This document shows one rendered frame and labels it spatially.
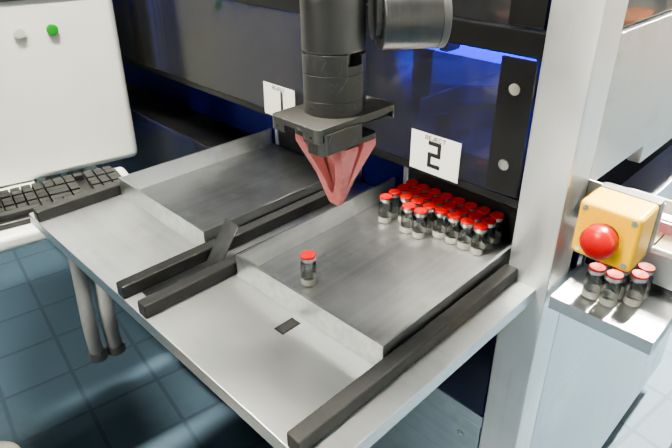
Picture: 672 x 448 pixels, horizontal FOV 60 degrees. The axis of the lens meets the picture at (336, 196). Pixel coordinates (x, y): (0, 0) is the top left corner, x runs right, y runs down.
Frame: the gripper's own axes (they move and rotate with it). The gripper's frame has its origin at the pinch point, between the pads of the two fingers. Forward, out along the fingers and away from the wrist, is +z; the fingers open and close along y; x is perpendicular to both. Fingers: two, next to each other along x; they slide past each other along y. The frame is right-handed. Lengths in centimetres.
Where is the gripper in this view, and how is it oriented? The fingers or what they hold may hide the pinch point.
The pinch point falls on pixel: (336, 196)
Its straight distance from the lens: 58.3
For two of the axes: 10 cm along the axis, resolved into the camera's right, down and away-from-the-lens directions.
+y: 7.1, -3.3, 6.2
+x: -7.0, -3.2, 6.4
